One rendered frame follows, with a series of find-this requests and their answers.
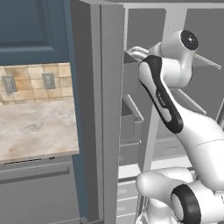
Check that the grey dishwasher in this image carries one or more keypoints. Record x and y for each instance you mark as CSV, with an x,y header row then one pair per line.
x,y
35,201

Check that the grey freezer door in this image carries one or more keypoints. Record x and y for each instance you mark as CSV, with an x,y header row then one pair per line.
x,y
110,102

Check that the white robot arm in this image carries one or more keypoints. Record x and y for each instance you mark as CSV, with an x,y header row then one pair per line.
x,y
201,140

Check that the grey wall socket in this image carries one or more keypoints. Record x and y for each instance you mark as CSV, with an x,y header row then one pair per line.
x,y
48,80
8,84

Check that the white freezer drawer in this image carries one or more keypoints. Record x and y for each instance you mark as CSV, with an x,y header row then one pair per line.
x,y
127,201

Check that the glass fridge shelf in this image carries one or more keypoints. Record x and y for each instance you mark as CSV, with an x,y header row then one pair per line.
x,y
207,61

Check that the grey door bin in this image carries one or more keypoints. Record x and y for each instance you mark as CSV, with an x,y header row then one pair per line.
x,y
128,125
129,75

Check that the blue cupboard door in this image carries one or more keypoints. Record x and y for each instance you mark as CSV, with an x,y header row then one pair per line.
x,y
29,23

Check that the blue cabinet side panel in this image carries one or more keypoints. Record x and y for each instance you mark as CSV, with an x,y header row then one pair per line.
x,y
80,189

